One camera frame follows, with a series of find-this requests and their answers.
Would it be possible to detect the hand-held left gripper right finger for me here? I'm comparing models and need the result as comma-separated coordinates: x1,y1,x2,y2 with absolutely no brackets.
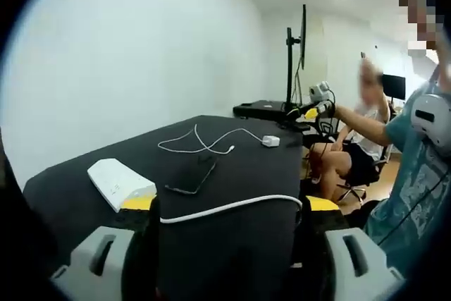
299,195,406,301

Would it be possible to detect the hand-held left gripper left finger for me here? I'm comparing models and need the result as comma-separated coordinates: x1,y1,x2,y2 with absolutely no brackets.
49,194,161,301

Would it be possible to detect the white power strip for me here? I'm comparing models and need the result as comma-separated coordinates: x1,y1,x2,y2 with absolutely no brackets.
87,159,157,214

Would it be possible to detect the white charging cable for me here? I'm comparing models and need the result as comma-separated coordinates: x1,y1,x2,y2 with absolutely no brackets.
158,124,266,156

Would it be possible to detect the black phone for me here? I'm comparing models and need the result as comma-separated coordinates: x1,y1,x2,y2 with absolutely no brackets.
164,155,218,195

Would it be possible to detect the black flat case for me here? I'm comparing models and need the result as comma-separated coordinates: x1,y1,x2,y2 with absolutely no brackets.
233,100,300,119

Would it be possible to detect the black monitor stand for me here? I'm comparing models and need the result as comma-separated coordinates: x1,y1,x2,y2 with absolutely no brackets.
281,27,302,113

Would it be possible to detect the black office chair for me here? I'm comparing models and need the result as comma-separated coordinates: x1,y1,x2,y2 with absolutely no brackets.
315,103,394,204

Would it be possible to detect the small black monitor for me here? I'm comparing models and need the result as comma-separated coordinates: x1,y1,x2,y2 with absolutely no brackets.
381,74,407,101

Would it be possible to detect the white chest-worn device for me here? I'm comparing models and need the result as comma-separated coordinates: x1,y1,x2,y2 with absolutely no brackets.
409,93,451,158

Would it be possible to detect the black device cable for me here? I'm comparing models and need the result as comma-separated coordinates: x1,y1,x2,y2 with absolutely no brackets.
378,159,451,246

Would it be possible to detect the white power strip cord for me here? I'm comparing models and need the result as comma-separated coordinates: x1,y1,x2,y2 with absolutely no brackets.
160,195,304,225

